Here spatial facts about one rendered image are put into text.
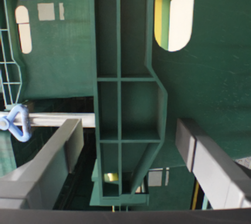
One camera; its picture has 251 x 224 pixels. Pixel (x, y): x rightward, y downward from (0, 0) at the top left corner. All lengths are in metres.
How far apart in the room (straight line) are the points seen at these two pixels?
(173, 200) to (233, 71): 0.51
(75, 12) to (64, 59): 0.11
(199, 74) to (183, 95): 0.02
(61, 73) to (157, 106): 0.35
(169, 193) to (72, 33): 0.53
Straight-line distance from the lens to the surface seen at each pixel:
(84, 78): 0.46
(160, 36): 0.31
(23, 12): 0.53
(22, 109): 0.48
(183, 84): 0.16
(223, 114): 0.19
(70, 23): 0.46
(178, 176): 0.58
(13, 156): 0.64
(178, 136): 0.16
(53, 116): 0.47
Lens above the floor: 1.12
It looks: 2 degrees up
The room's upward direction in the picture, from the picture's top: 89 degrees counter-clockwise
